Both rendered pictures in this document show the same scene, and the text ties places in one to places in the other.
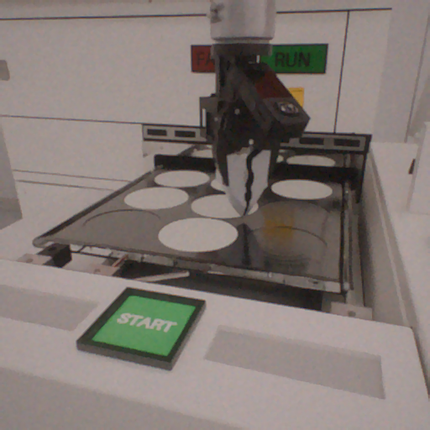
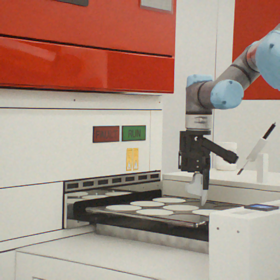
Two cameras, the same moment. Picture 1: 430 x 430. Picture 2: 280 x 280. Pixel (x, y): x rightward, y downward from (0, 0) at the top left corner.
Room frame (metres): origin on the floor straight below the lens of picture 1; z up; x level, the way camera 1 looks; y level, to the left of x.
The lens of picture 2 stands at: (-0.06, 1.85, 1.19)
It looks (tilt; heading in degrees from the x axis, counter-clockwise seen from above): 3 degrees down; 292
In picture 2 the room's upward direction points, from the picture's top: 1 degrees clockwise
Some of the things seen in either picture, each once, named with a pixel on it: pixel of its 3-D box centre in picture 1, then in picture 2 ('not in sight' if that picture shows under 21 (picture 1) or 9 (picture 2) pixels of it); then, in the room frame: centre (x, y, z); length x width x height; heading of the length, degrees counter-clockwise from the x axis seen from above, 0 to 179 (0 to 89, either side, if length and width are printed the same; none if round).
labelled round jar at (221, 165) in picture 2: not in sight; (226, 156); (0.55, -0.52, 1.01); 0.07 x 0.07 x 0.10
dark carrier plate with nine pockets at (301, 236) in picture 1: (222, 206); (178, 208); (0.55, 0.00, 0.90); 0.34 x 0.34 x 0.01; 74
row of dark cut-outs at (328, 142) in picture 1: (245, 137); (116, 180); (0.76, -0.05, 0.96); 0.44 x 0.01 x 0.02; 74
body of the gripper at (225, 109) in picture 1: (238, 97); (195, 151); (0.51, -0.02, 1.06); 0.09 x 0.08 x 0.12; 25
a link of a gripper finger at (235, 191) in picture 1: (227, 180); (196, 190); (0.50, -0.01, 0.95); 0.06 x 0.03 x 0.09; 25
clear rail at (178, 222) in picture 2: (115, 195); (138, 216); (0.60, 0.17, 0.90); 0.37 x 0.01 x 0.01; 164
